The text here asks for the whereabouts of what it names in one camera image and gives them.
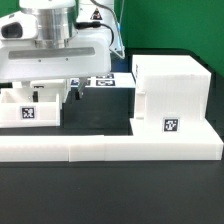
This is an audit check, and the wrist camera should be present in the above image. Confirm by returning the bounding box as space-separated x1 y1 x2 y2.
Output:
0 11 38 41

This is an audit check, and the white drawer cabinet box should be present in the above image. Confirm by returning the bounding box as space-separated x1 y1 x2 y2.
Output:
132 55 211 132

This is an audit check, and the marker tag sheet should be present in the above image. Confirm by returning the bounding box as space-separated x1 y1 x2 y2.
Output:
69 72 137 90

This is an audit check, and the white drawer tray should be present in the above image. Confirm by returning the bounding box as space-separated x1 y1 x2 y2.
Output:
0 88 62 128
12 79 71 100

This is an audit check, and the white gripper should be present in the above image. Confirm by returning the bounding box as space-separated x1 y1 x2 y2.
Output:
0 34 111 102

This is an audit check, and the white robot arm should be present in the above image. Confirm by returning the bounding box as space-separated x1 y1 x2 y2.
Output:
0 0 125 87

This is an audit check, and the white L-shaped fence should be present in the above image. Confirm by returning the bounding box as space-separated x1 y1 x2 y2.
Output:
0 121 224 162

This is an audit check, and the black cable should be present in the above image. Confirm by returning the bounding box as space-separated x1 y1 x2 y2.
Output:
75 20 116 54

